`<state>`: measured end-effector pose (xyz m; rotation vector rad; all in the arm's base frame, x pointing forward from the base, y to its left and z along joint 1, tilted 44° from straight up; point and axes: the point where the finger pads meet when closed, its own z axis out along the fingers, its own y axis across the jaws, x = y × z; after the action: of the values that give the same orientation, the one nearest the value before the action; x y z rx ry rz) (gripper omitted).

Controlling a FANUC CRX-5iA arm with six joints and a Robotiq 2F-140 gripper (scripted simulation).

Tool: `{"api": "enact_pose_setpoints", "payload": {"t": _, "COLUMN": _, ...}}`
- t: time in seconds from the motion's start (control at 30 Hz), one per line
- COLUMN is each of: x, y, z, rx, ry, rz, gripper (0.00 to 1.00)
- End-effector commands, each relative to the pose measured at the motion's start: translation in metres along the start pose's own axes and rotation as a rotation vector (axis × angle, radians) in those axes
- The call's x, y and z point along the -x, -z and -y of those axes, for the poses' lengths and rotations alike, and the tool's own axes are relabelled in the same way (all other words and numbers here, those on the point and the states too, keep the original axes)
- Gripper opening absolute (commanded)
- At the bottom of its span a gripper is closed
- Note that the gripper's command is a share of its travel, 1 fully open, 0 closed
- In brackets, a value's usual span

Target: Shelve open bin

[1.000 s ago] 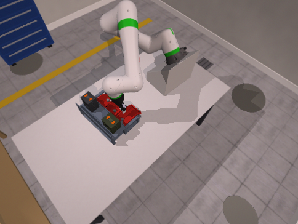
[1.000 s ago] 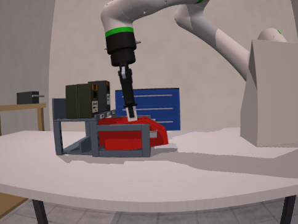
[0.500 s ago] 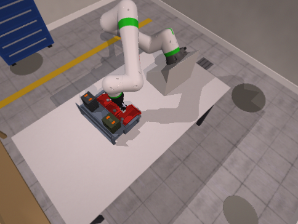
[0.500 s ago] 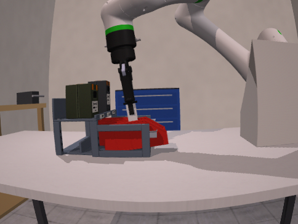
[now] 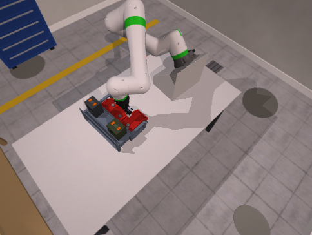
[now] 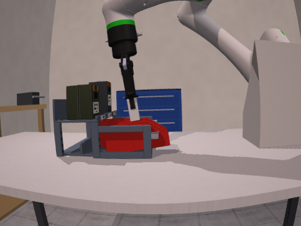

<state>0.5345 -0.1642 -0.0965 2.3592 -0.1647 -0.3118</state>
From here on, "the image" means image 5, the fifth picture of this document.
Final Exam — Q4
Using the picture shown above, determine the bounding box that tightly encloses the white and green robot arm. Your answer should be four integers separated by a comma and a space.
105, 0, 196, 106

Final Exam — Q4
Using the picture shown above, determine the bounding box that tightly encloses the red bin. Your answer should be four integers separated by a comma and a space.
101, 98, 120, 113
110, 107, 127, 122
121, 109, 148, 132

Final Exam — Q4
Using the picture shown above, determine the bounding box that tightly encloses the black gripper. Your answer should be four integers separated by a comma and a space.
119, 102, 133, 117

